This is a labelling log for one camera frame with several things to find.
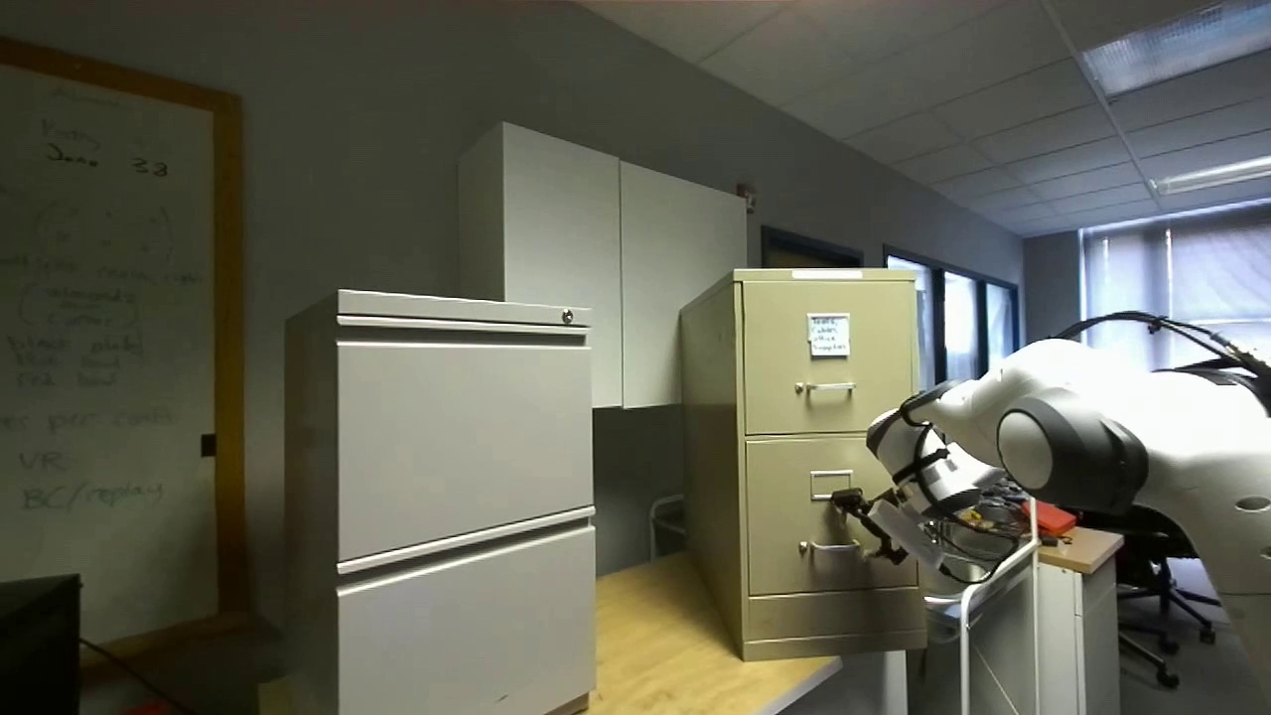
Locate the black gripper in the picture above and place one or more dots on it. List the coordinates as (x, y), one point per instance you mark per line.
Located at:
(959, 533)

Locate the beige bottom drawer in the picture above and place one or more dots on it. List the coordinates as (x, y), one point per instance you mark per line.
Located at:
(795, 541)

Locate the beige drawer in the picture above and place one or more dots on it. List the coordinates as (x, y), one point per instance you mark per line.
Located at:
(826, 354)
(795, 541)

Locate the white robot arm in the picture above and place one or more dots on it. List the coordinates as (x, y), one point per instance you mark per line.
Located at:
(1084, 432)

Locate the beige filing cabinet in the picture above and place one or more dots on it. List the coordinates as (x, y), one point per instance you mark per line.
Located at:
(883, 616)

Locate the beige top drawer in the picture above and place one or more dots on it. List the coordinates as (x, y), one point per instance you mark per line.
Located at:
(826, 354)

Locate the white base cabinet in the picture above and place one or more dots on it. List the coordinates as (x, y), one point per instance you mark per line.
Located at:
(1032, 643)

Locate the grey lateral cabinet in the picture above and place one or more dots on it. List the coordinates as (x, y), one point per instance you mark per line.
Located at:
(439, 508)

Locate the wooden counter top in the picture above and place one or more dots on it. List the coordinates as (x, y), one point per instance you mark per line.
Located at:
(660, 651)

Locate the black office chair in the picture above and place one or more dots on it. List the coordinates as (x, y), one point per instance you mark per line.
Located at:
(1143, 573)

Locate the wood framed whiteboard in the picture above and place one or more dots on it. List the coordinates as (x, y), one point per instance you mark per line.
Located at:
(120, 344)

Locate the black monitor corner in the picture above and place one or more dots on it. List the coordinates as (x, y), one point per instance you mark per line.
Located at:
(39, 645)

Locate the white wall cupboard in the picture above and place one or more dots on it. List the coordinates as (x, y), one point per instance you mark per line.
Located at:
(550, 222)

